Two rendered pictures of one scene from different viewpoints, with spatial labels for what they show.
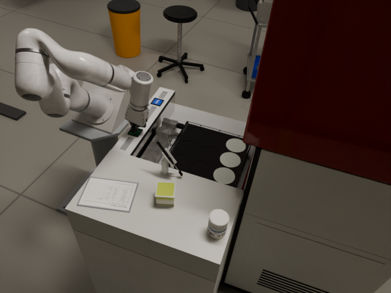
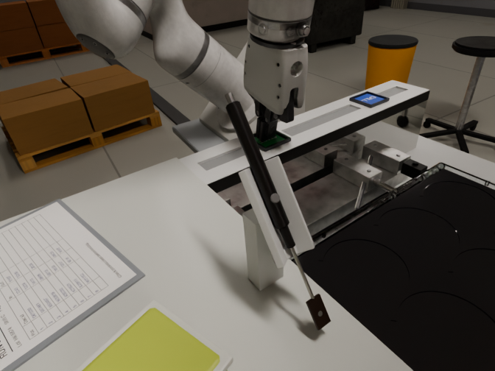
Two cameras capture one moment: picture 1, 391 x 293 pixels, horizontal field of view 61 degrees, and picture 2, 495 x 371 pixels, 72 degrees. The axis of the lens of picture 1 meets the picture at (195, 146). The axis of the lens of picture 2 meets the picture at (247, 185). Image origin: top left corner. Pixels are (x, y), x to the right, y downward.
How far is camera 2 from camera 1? 1.11 m
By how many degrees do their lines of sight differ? 33
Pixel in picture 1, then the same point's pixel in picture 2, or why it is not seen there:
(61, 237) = not seen: hidden behind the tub
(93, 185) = (36, 224)
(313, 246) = not seen: outside the picture
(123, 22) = (384, 61)
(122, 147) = (207, 163)
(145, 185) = (156, 297)
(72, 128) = (190, 131)
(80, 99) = (177, 40)
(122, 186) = (87, 263)
